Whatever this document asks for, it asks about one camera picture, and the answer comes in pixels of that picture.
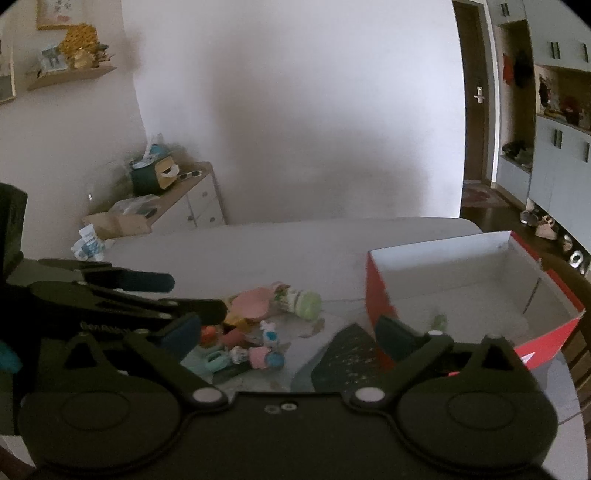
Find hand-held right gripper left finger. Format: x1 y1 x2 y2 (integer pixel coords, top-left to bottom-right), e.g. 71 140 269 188
62 313 230 412

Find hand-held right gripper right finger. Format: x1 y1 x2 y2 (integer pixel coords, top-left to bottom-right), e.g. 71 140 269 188
348 315 527 411

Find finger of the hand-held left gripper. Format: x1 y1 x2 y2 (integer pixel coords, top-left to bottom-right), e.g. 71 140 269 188
39 258 177 293
28 283 229 325

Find red cardboard box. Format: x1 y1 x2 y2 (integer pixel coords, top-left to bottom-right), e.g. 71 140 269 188
366 231 587 372

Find dark patterned placemat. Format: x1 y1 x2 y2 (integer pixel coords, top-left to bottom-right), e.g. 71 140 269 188
310 323 384 393

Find pink round lid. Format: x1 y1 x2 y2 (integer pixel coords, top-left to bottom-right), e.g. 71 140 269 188
231 287 279 322

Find brown cardboard box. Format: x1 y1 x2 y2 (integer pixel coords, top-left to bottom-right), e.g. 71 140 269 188
82 213 153 241

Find blue white tissue pack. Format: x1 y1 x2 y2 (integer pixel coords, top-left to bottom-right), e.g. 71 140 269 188
71 224 116 261

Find clear plastic bag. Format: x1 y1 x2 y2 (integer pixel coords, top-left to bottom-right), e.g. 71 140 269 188
108 194 161 217

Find small white blue figure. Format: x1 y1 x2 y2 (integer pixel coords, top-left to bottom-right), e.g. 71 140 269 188
259 320 281 347

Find pink and blue toy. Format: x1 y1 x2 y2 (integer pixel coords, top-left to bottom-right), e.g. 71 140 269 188
247 346 286 370

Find white drawer cabinet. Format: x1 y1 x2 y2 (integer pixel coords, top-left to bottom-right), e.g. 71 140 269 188
83 161 227 232

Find green capped bottle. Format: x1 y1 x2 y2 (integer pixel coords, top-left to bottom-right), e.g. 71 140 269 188
272 282 323 321

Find green tissue box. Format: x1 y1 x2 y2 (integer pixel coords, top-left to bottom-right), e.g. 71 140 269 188
130 144 180 196

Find patterned door rug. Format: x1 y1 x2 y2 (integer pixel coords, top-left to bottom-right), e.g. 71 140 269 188
462 182 513 208

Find wooden chair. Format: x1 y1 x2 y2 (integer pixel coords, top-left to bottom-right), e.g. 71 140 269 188
540 251 591 416

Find beige shoe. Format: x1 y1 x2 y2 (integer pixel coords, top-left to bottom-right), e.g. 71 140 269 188
534 217 559 241

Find black white shoe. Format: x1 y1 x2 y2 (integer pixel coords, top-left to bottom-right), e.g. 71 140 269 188
561 235 587 278

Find small blue photo card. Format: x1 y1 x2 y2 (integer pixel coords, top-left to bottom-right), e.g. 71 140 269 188
38 46 68 72

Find dark wooden door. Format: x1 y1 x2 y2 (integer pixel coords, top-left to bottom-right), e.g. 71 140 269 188
452 0 498 185

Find wooden wall shelf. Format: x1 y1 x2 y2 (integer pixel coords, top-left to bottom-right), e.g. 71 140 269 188
26 65 117 92

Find grey blue wall cabinet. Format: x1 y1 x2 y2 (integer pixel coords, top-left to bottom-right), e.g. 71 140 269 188
486 0 591 222

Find framed wall picture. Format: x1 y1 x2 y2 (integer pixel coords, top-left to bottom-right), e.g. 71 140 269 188
36 0 84 31

